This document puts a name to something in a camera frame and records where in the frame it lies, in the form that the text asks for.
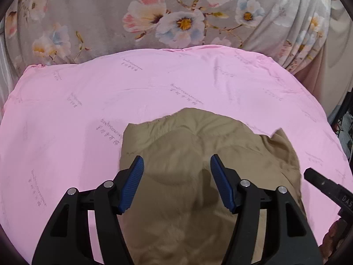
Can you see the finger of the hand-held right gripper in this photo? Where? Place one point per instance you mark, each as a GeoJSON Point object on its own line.
{"type": "Point", "coordinates": [317, 179]}

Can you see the pink printed sheet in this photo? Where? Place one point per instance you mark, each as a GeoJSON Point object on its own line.
{"type": "Point", "coordinates": [82, 102]}

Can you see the khaki padded jacket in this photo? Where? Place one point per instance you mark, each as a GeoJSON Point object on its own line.
{"type": "Point", "coordinates": [179, 149]}

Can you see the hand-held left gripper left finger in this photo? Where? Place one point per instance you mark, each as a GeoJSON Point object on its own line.
{"type": "Point", "coordinates": [132, 183]}

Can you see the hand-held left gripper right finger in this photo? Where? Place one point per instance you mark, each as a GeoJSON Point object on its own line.
{"type": "Point", "coordinates": [220, 183]}

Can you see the beige curtain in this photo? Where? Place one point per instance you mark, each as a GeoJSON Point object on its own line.
{"type": "Point", "coordinates": [331, 60]}

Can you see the dark metal rack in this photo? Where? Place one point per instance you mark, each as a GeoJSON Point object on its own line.
{"type": "Point", "coordinates": [343, 121]}

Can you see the pale satin curtain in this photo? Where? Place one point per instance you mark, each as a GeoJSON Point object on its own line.
{"type": "Point", "coordinates": [5, 69]}

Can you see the grey floral bedsheet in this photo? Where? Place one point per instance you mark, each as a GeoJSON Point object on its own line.
{"type": "Point", "coordinates": [104, 13]}

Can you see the person's right hand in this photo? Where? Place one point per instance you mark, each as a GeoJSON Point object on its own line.
{"type": "Point", "coordinates": [333, 234]}

